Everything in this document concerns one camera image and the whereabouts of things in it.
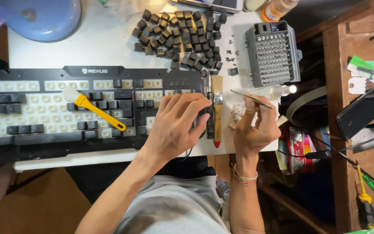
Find white jar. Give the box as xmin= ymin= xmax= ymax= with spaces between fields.
xmin=243 ymin=0 xmax=272 ymax=12

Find grey screwdriver bit case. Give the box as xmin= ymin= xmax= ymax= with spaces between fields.
xmin=244 ymin=20 xmax=303 ymax=88

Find green and white packet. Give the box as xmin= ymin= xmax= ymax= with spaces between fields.
xmin=347 ymin=55 xmax=374 ymax=89

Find scatter of small black screws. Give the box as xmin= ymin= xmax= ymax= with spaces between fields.
xmin=227 ymin=38 xmax=240 ymax=64

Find person's left hand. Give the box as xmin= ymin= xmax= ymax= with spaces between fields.
xmin=142 ymin=93 xmax=213 ymax=163

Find pile of black keycaps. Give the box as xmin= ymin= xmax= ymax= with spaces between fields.
xmin=131 ymin=9 xmax=228 ymax=78

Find black smartphone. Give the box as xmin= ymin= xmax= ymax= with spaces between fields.
xmin=336 ymin=88 xmax=374 ymax=141

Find orange capped bottle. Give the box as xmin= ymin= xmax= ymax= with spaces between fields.
xmin=260 ymin=0 xmax=300 ymax=23

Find yellow and black screwdriver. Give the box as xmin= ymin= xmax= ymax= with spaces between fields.
xmin=355 ymin=159 xmax=374 ymax=229

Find person's grey garment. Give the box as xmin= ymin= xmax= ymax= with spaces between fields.
xmin=113 ymin=175 xmax=230 ymax=234

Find yellow handled cleaning brush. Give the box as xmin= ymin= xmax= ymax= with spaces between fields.
xmin=62 ymin=87 xmax=127 ymax=132

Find white paper tag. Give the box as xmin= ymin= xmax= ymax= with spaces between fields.
xmin=348 ymin=77 xmax=368 ymax=95

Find black cable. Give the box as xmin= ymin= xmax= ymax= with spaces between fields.
xmin=277 ymin=134 xmax=374 ymax=195

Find metal tweezers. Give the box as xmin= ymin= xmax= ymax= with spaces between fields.
xmin=230 ymin=89 xmax=274 ymax=110

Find colourful printed packet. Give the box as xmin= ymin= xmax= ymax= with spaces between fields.
xmin=277 ymin=125 xmax=318 ymax=175

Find small clear spray bottle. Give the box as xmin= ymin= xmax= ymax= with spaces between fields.
xmin=268 ymin=84 xmax=297 ymax=101

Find clear plastic bag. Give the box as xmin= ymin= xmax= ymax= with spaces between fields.
xmin=105 ymin=0 xmax=150 ymax=21

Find black keyboard with white switches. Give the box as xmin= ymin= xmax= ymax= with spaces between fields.
xmin=0 ymin=66 xmax=208 ymax=164

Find clear plastic bottle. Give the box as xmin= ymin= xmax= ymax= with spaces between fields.
xmin=216 ymin=178 xmax=232 ymax=203

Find black precision screwdriver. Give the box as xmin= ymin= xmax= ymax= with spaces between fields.
xmin=206 ymin=73 xmax=215 ymax=140

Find flat tablet device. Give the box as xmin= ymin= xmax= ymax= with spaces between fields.
xmin=170 ymin=0 xmax=243 ymax=16

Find braided wrist bracelets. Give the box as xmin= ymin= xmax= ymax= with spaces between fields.
xmin=231 ymin=163 xmax=259 ymax=187

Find wooden paint brush red tip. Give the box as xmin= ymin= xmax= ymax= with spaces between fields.
xmin=211 ymin=75 xmax=224 ymax=149

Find heap of small white bits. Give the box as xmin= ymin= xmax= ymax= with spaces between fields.
xmin=228 ymin=103 xmax=247 ymax=129

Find grey curved band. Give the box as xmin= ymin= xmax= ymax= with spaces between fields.
xmin=285 ymin=85 xmax=328 ymax=121

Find blue plastic bowl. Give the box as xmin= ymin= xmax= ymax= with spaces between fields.
xmin=0 ymin=0 xmax=82 ymax=43

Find person's right hand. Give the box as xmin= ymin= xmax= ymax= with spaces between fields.
xmin=234 ymin=94 xmax=282 ymax=157

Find wooden side table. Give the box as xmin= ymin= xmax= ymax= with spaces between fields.
xmin=295 ymin=0 xmax=374 ymax=234

